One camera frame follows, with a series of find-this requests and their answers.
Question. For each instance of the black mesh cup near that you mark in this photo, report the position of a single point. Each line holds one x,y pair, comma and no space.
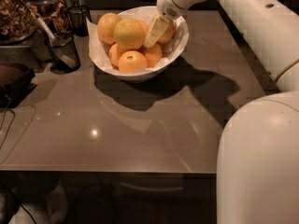
64,53

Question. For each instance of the glass jar of dried snacks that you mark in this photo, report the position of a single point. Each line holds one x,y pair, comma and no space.
16,22

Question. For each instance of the white ceramic bowl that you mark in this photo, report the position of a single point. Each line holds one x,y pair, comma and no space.
138,13

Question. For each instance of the black device on left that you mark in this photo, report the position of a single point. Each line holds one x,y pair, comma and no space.
15,83

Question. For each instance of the hidden orange back centre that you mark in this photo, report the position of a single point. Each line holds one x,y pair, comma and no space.
144,26

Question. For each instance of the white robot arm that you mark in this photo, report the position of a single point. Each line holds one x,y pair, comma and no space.
258,157

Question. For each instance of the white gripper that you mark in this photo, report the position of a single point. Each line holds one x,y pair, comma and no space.
167,3

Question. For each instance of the small orange left low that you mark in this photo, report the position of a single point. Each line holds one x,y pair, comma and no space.
114,54

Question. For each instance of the white shoe under table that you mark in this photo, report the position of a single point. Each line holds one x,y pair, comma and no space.
56,201

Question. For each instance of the front orange with stem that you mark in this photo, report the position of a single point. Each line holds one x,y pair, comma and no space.
131,61

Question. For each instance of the black mesh cup far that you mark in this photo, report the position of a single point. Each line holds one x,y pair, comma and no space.
79,15

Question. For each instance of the black mesh cup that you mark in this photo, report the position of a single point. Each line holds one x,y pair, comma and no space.
79,15
64,53

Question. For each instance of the large top centre orange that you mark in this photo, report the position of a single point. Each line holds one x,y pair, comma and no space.
129,34

